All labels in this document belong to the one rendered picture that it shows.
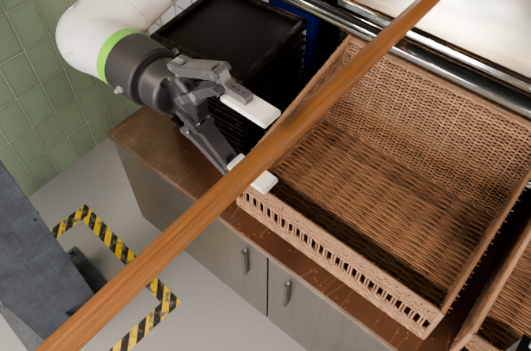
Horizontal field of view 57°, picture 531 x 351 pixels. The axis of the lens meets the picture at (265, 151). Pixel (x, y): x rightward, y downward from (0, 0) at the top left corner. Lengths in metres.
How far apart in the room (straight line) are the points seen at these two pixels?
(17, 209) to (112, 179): 0.87
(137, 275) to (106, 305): 0.04
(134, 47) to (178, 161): 0.72
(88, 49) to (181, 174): 0.68
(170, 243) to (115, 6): 0.38
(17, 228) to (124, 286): 0.85
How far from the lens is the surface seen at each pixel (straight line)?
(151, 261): 0.54
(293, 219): 1.12
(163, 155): 1.41
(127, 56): 0.70
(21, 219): 1.35
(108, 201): 2.08
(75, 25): 0.77
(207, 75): 0.58
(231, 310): 1.79
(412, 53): 0.81
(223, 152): 0.69
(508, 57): 1.19
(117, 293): 0.53
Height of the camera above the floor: 1.67
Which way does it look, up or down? 52 degrees down
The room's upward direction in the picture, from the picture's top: straight up
